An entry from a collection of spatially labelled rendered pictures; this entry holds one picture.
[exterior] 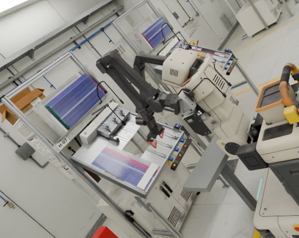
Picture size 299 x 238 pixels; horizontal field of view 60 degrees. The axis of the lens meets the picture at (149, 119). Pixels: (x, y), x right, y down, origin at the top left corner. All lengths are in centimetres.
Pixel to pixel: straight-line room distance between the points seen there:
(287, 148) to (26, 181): 302
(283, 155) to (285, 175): 14
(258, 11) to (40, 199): 531
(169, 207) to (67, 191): 170
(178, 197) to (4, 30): 318
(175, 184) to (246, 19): 456
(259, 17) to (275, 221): 499
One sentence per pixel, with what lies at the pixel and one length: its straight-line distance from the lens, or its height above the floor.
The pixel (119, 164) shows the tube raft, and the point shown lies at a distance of 210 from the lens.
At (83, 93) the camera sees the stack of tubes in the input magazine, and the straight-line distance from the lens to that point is 237.
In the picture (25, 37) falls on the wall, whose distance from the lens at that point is 425.
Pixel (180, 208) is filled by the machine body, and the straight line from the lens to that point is 259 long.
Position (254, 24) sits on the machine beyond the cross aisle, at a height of 24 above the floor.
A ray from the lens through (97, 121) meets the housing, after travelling 235.
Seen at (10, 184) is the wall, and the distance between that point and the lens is 359.
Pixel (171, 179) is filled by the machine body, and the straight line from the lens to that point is 253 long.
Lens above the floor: 156
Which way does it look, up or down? 14 degrees down
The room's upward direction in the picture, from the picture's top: 41 degrees counter-clockwise
